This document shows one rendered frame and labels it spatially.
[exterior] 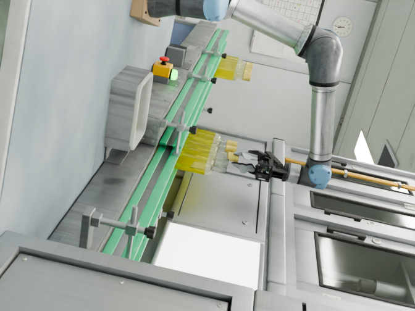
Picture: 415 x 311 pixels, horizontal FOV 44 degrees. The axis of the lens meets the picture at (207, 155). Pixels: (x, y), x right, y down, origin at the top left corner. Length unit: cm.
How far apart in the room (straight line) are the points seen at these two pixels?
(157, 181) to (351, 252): 76
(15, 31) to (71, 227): 58
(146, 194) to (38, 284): 68
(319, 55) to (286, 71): 620
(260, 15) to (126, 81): 51
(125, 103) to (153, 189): 27
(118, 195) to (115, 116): 25
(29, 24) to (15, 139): 21
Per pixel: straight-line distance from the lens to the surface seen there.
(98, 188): 152
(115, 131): 161
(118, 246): 134
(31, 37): 98
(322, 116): 172
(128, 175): 161
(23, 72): 98
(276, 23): 177
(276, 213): 194
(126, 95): 156
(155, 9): 166
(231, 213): 187
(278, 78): 790
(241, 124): 816
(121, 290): 95
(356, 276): 185
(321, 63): 167
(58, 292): 94
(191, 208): 185
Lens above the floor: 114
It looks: 2 degrees down
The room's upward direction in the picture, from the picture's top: 103 degrees clockwise
